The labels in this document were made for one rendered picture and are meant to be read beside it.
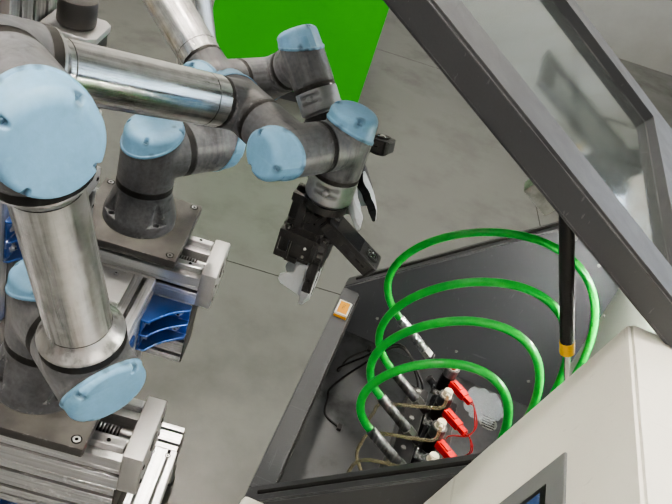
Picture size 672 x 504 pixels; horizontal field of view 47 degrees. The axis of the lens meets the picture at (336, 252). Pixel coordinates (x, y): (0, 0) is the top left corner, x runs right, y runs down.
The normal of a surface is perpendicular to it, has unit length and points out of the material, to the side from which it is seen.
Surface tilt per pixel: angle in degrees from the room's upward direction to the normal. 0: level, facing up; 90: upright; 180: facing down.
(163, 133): 8
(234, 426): 0
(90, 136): 83
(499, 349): 90
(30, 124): 83
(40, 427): 0
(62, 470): 90
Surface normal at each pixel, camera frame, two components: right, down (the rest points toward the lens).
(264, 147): -0.74, 0.21
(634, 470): -0.83, -0.55
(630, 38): -0.11, 0.56
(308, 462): 0.28, -0.78
